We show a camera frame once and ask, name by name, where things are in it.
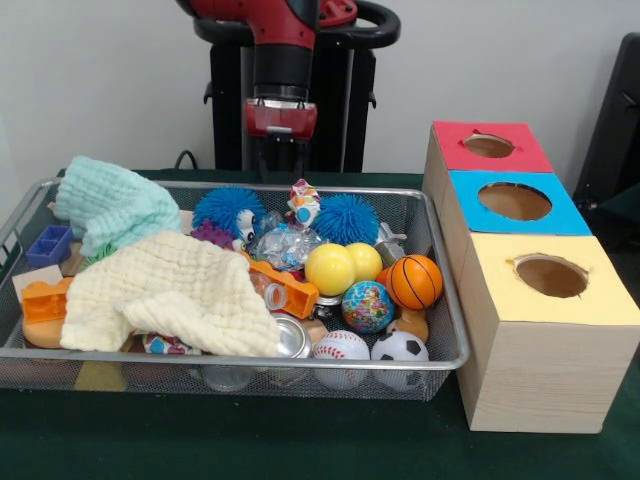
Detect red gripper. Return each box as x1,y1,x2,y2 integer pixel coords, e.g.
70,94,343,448
245,97,318,177

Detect clear plastic packet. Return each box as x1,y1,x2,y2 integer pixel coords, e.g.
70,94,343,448
248,222,323,273

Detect shallow clear mesh bin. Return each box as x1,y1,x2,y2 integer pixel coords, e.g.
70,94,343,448
0,178,471,403

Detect wooden box with three holes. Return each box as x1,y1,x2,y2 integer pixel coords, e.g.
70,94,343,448
422,120,640,435

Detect colourful spotted plush toy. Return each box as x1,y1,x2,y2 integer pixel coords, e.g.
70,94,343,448
287,179,322,229

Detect blue spiky ball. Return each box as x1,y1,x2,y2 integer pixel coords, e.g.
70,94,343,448
192,185,267,241
312,193,382,247

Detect large yellow ball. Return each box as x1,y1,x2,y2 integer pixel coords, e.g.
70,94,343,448
304,243,357,297

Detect small yellow ball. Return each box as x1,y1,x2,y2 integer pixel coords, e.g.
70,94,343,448
345,242,384,283

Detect mint green cloth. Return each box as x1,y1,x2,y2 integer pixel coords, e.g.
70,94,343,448
54,155,184,259

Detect globe print ball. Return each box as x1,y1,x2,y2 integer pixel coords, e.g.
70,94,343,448
342,280,396,335

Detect cream waffle cloth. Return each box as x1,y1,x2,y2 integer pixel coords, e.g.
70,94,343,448
60,231,281,358

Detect small orange basketball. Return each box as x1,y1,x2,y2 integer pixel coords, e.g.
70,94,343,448
388,254,444,311

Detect small baseball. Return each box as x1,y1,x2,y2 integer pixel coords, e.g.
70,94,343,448
313,330,372,389

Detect small soccer ball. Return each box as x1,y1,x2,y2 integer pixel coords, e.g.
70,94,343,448
370,330,431,391

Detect dark green table cloth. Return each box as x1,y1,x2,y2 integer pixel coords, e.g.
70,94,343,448
0,168,640,480

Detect black chair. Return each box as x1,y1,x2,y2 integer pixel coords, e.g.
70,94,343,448
575,33,640,226

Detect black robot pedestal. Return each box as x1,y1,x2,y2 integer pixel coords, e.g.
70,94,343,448
193,0,401,173

